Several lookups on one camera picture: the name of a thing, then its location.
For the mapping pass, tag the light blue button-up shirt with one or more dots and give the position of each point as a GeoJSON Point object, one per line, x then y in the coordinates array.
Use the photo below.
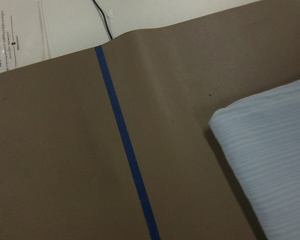
{"type": "Point", "coordinates": [260, 138]}

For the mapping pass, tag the clear plastic bag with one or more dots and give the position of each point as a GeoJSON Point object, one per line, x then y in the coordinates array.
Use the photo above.
{"type": "Point", "coordinates": [23, 35]}

